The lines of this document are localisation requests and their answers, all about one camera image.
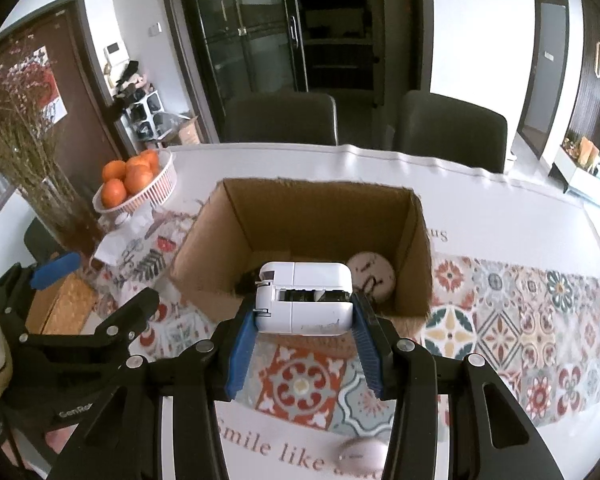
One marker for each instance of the orange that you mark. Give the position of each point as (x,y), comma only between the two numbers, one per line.
(114,193)
(139,180)
(151,160)
(114,170)

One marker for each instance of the white intercom panel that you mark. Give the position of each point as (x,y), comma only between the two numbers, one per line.
(114,50)

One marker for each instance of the white shoe rack with items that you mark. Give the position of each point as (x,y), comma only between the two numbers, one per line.
(140,110)

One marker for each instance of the round pink object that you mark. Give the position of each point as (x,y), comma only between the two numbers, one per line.
(360,460)

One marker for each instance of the woven straw box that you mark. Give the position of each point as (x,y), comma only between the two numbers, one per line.
(60,305)

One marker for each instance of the white console with orange decor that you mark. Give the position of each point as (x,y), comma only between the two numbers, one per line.
(585,170)

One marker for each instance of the red and white door poster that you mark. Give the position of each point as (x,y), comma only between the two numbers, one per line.
(50,85)

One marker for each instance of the white fruit basket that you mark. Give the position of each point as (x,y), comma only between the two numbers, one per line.
(160,185)

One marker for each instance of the dark interior door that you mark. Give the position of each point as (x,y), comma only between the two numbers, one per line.
(547,70)

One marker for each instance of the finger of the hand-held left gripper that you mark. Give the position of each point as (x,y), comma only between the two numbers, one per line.
(125,315)
(55,267)

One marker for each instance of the dark glass door cabinet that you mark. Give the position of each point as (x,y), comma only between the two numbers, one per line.
(260,35)

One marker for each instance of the brown cardboard box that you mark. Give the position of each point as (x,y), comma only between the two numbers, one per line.
(300,215)

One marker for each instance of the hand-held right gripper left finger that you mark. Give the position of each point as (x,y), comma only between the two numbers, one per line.
(240,355)

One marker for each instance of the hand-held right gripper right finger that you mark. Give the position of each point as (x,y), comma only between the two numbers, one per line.
(372,355)

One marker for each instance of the round white disc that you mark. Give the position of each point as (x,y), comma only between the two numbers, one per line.
(375,270)

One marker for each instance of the brown wooden door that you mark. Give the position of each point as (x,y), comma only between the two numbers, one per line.
(85,110)

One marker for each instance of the patterned table runner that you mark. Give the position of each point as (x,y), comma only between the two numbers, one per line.
(505,330)

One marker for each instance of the white tissue paper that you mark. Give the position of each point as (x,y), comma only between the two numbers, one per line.
(115,247)

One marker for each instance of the white wall switch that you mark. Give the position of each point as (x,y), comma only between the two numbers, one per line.
(154,29)

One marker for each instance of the white battery charger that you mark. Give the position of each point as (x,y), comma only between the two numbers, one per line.
(320,280)

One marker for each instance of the dark dining chair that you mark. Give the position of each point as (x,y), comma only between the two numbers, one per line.
(450,130)
(280,117)

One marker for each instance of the dried flowers in glass vase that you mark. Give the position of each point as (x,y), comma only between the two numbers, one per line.
(25,160)

